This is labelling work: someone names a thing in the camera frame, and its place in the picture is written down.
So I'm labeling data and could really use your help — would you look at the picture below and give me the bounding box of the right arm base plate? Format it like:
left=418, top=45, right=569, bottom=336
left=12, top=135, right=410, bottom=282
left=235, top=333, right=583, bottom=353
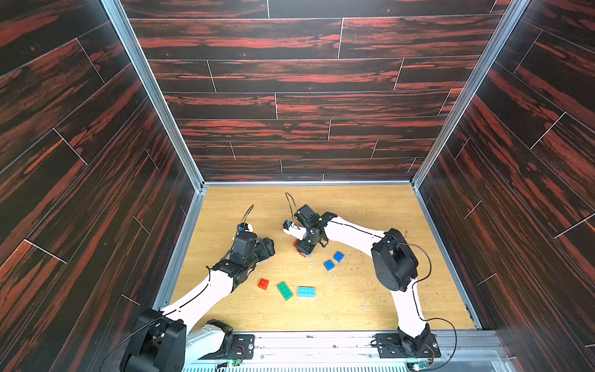
left=370, top=332, right=442, bottom=360

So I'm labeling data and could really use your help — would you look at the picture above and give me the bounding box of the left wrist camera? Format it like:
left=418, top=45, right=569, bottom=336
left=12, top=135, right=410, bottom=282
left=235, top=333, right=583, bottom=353
left=236, top=222, right=253, bottom=233

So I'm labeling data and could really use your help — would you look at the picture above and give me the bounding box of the blue small lego brick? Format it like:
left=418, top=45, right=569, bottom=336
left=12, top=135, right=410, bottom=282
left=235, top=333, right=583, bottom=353
left=333, top=251, right=345, bottom=263
left=323, top=260, right=335, bottom=271

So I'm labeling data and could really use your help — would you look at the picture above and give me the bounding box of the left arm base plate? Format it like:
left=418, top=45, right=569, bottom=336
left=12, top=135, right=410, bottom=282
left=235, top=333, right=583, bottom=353
left=218, top=333, right=256, bottom=361

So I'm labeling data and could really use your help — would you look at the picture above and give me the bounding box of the aluminium front rail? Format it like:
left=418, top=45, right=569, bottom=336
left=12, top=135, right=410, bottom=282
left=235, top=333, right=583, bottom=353
left=184, top=330, right=519, bottom=371

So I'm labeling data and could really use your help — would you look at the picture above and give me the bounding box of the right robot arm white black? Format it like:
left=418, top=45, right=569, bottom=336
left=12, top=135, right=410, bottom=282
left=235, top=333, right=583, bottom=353
left=283, top=205, right=429, bottom=339

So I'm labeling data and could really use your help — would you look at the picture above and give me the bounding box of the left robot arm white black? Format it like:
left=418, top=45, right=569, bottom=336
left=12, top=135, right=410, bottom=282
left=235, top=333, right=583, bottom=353
left=119, top=230, right=275, bottom=371

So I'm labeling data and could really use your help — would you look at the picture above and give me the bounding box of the green long lego brick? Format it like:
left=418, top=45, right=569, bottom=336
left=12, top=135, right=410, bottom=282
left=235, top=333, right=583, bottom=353
left=277, top=281, right=294, bottom=301

